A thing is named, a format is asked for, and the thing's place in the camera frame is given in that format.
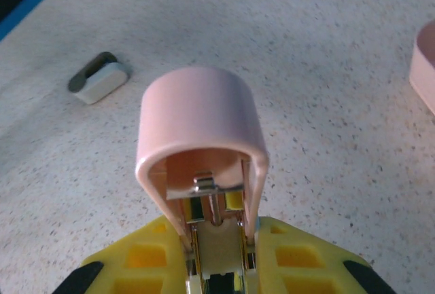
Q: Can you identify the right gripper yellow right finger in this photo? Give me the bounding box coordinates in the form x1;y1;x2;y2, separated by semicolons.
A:
253;217;398;294

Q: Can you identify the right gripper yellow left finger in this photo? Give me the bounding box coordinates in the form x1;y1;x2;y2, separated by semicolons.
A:
66;215;190;294

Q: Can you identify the small pink stapler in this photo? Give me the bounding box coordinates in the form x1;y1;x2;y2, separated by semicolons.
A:
135;67;271;294

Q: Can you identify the pink plastic tray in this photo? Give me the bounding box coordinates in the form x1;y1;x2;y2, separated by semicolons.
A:
408;20;435;115

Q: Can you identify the small white grey staple holder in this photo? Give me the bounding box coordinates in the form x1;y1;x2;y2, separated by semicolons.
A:
67;52;133;105

